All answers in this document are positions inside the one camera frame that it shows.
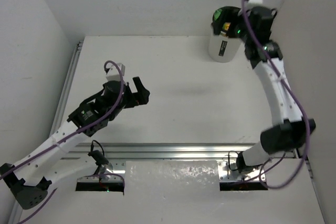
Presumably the aluminium table edge rail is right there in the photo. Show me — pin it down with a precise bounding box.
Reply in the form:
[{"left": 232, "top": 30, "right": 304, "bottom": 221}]
[{"left": 70, "top": 142, "right": 297, "bottom": 159}]

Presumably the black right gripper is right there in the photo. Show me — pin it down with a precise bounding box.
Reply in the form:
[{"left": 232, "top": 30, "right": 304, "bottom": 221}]
[{"left": 213, "top": 6, "right": 254, "bottom": 44}]

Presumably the green plastic bottle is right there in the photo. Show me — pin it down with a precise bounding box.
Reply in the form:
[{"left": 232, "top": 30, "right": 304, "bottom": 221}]
[{"left": 213, "top": 8, "right": 222, "bottom": 21}]

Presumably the black cable loop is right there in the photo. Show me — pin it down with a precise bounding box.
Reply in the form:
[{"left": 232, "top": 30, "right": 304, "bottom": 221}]
[{"left": 227, "top": 150, "right": 239, "bottom": 172}]

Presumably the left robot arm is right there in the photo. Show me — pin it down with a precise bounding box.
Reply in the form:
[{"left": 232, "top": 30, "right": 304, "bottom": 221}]
[{"left": 1, "top": 77, "right": 150, "bottom": 210}]

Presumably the left side rail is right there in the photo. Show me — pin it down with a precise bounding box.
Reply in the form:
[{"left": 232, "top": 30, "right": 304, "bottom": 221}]
[{"left": 50, "top": 40, "right": 83, "bottom": 135}]

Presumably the white bin black rim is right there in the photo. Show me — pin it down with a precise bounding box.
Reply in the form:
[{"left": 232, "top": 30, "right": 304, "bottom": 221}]
[{"left": 208, "top": 6, "right": 241, "bottom": 63}]

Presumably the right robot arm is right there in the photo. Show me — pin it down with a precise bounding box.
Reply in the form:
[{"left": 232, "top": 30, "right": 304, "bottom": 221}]
[{"left": 211, "top": 6, "right": 316, "bottom": 173}]

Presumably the white foam cover plate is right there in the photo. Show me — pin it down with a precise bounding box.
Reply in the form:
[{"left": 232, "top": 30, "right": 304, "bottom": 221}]
[{"left": 125, "top": 161, "right": 219, "bottom": 197}]

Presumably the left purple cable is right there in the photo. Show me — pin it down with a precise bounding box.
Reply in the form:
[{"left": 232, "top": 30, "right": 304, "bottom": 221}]
[{"left": 0, "top": 60, "right": 124, "bottom": 224}]

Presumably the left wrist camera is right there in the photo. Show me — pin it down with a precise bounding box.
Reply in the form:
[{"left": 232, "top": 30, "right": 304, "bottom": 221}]
[{"left": 105, "top": 63, "right": 125, "bottom": 81}]

